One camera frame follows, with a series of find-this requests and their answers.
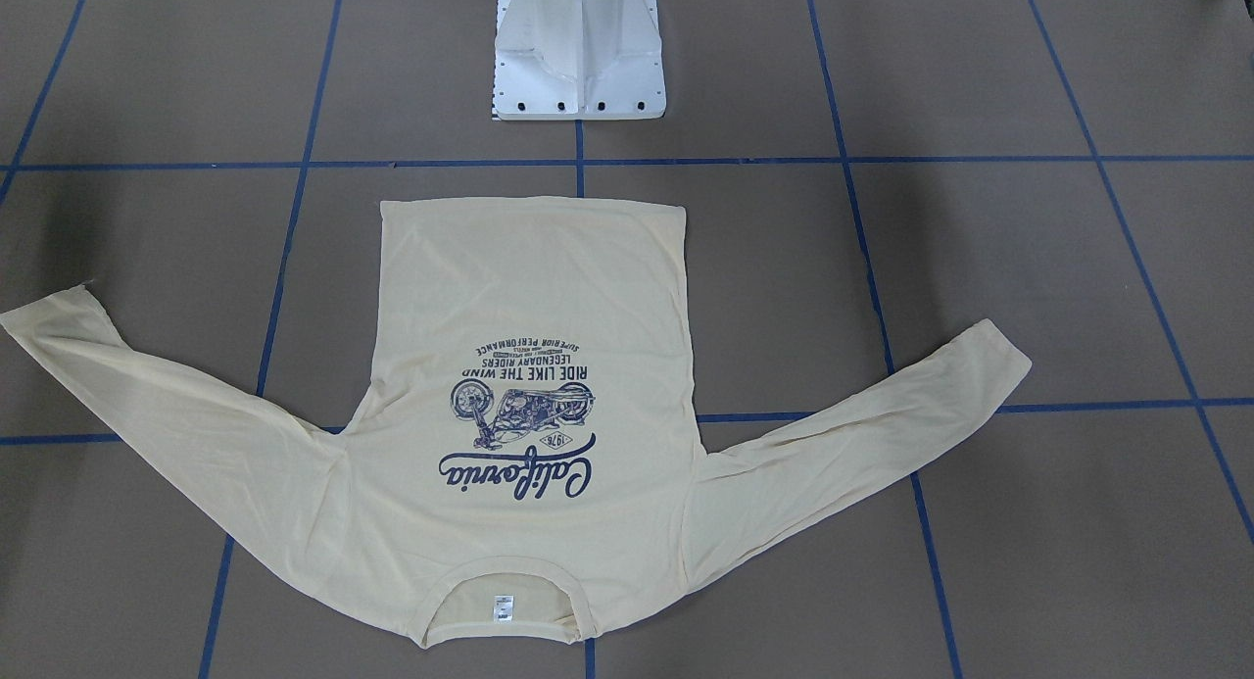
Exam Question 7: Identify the cream long sleeve shirt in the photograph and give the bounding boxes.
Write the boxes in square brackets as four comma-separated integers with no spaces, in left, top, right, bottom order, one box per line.
[3,197,1032,648]

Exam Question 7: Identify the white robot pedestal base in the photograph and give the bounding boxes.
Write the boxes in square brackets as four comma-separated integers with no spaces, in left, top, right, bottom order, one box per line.
[492,0,667,120]

